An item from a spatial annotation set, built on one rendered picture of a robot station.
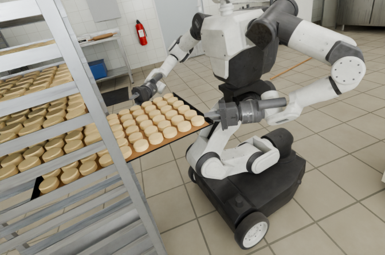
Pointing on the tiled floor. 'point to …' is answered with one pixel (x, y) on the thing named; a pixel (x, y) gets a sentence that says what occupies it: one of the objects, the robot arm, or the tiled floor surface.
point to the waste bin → (330, 10)
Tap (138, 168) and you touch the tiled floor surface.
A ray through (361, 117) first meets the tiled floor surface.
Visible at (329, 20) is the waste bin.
